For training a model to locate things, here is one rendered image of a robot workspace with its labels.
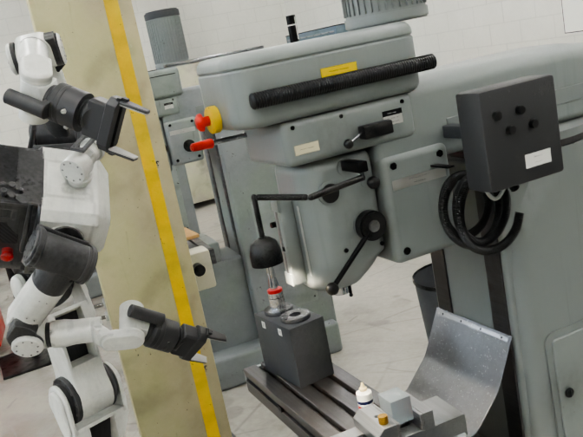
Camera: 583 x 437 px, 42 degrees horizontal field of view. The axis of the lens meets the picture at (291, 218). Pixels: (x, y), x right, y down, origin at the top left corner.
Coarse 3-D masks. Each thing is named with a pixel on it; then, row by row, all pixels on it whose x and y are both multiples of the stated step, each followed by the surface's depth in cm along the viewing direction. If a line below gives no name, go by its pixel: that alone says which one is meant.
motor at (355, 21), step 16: (352, 0) 175; (368, 0) 172; (384, 0) 171; (400, 0) 171; (416, 0) 174; (352, 16) 177; (368, 16) 173; (384, 16) 172; (400, 16) 172; (416, 16) 174
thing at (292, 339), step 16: (288, 304) 232; (256, 320) 234; (272, 320) 226; (288, 320) 219; (304, 320) 220; (320, 320) 221; (272, 336) 226; (288, 336) 217; (304, 336) 218; (320, 336) 221; (272, 352) 230; (288, 352) 220; (304, 352) 219; (320, 352) 222; (272, 368) 233; (288, 368) 223; (304, 368) 219; (320, 368) 222; (304, 384) 220
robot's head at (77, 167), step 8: (72, 152) 184; (88, 152) 185; (96, 152) 187; (64, 160) 181; (72, 160) 180; (80, 160) 181; (88, 160) 183; (96, 160) 191; (64, 168) 182; (72, 168) 182; (80, 168) 181; (88, 168) 183; (64, 176) 184; (72, 176) 183; (80, 176) 182; (88, 176) 189
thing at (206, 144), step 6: (210, 138) 177; (222, 138) 178; (228, 138) 178; (234, 138) 179; (240, 138) 180; (192, 144) 175; (198, 144) 175; (204, 144) 176; (210, 144) 176; (216, 144) 178; (192, 150) 175; (198, 150) 176
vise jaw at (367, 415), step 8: (360, 408) 179; (368, 408) 178; (376, 408) 177; (360, 416) 177; (368, 416) 174; (376, 416) 174; (360, 424) 175; (368, 424) 173; (376, 424) 171; (392, 424) 169; (368, 432) 172; (376, 432) 169; (384, 432) 168; (392, 432) 168; (400, 432) 169
